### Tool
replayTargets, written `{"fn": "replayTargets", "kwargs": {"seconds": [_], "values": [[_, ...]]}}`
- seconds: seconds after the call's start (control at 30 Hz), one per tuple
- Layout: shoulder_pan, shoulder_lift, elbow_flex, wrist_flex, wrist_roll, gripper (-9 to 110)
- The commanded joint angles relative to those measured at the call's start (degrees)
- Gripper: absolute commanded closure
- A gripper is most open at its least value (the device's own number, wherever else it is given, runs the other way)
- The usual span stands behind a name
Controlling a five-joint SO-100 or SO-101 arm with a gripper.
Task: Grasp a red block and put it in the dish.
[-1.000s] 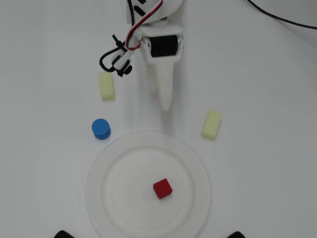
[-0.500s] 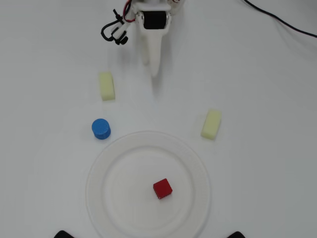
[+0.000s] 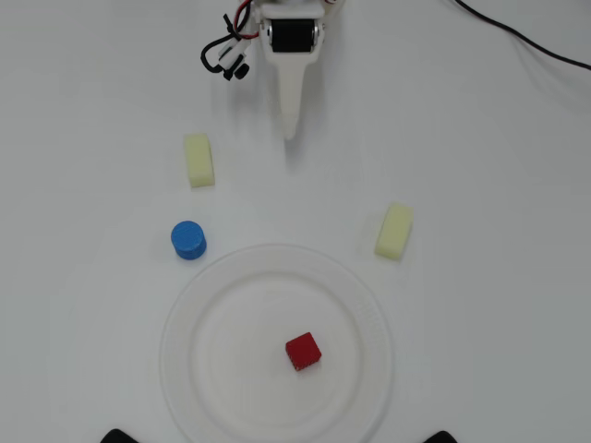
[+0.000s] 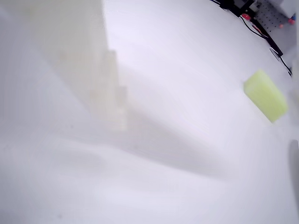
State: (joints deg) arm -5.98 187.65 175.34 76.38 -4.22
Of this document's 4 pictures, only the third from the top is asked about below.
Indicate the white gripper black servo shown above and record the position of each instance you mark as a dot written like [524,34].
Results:
[292,59]

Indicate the red cube block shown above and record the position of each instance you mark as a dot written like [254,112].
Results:
[303,351]

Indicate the pale yellow sponge block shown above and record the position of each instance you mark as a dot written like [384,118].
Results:
[199,159]
[394,232]

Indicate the blue cylinder block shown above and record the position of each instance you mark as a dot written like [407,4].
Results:
[188,240]

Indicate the white plastic dish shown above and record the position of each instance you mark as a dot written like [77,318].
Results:
[240,350]

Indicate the black stand foot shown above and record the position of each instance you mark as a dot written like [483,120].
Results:
[117,437]
[444,437]

